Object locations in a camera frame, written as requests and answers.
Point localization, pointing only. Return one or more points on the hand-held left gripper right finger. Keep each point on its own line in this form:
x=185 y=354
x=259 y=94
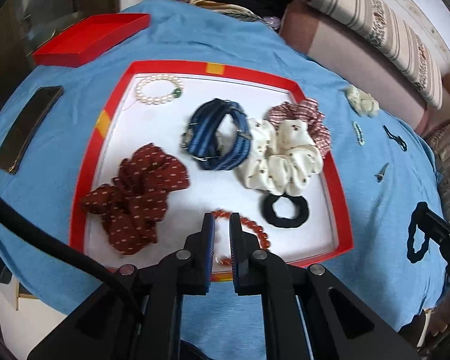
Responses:
x=235 y=240

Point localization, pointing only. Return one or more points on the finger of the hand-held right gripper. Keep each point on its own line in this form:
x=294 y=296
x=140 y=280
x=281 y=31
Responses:
x=433 y=223

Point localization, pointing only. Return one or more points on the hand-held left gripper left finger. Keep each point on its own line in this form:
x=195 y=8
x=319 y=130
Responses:
x=209 y=234

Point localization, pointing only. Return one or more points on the black scrunchie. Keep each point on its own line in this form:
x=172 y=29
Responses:
x=412 y=232

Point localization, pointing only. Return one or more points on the red cardboard box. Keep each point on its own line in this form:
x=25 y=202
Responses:
x=217 y=191

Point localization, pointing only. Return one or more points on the dark red dotted scrunchie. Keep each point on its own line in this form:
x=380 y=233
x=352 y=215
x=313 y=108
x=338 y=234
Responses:
x=135 y=198

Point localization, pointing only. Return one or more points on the white dotted scrunchie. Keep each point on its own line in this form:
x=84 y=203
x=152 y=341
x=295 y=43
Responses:
x=285 y=161

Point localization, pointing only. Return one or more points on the blue striped watch band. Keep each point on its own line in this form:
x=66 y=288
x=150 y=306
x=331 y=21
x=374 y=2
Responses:
x=204 y=135

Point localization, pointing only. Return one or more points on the red plaid scrunchie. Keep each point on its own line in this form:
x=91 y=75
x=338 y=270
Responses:
x=318 y=127

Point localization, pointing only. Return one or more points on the blue cloth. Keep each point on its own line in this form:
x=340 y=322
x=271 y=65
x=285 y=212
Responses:
x=378 y=210

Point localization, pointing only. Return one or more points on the small dark hair clip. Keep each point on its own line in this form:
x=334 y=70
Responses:
x=381 y=172

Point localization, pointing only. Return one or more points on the thin black elastic band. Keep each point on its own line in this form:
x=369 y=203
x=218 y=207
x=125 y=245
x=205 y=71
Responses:
x=395 y=138

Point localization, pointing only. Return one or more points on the cream scrunchie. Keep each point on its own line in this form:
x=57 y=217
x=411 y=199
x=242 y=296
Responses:
x=362 y=100

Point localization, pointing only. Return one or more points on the striped floral sofa cushion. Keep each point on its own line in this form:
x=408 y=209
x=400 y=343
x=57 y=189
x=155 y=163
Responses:
x=390 y=26

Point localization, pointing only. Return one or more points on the black smartphone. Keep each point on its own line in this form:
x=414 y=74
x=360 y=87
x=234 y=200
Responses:
x=26 y=131

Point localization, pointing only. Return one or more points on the pink sofa backrest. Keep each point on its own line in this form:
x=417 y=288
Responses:
x=322 y=41

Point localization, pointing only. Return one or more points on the patterned satin scarf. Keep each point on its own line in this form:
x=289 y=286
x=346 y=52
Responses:
x=221 y=7

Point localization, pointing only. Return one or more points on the red box lid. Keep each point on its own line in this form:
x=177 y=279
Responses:
x=90 y=39

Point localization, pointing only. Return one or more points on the glass cabinet door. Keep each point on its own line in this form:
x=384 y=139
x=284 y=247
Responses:
x=30 y=7

